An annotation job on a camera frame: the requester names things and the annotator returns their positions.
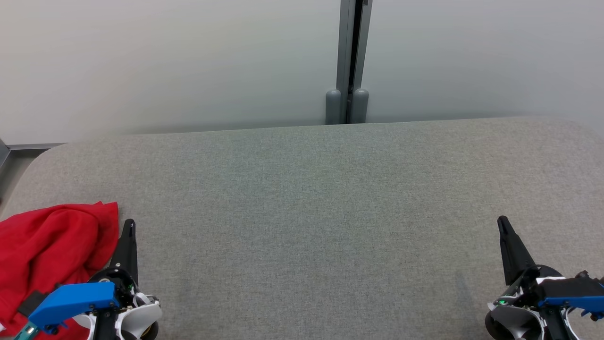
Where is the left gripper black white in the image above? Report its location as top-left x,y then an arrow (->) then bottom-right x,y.
71,219 -> 164,340

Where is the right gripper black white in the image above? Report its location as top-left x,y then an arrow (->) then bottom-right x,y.
485,216 -> 582,340

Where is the red sports garment white trim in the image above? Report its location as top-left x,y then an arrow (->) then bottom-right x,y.
0,202 -> 119,337

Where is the grey fabric sofa cushion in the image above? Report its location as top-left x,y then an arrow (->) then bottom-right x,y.
0,116 -> 604,340

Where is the black cable with teal connector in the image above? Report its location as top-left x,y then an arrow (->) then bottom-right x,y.
13,323 -> 40,340

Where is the grey cylindrical post foot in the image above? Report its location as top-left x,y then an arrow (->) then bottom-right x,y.
350,88 -> 370,124
325,89 -> 342,126

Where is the grey metal partition post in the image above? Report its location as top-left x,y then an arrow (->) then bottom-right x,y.
336,0 -> 373,124

